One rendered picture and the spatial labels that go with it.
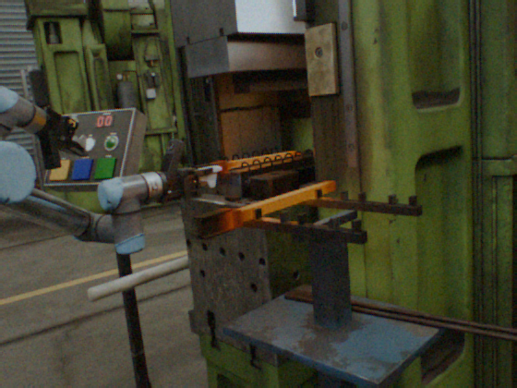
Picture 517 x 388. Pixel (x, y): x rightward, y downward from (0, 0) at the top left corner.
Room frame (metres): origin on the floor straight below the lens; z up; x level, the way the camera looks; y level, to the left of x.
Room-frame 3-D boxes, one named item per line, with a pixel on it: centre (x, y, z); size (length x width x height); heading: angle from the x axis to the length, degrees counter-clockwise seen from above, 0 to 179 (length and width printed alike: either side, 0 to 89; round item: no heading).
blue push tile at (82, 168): (1.72, 0.60, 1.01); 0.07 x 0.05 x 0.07; 66
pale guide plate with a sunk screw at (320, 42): (1.32, -0.20, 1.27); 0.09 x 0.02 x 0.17; 41
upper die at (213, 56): (1.61, -0.05, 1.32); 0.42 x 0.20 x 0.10; 131
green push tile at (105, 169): (1.68, 0.50, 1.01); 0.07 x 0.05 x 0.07; 66
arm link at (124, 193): (1.23, 0.34, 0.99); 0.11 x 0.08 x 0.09; 131
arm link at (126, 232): (1.24, 0.35, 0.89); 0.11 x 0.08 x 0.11; 61
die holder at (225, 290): (1.57, -0.09, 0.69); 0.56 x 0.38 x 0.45; 131
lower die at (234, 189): (1.61, -0.05, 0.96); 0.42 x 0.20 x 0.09; 131
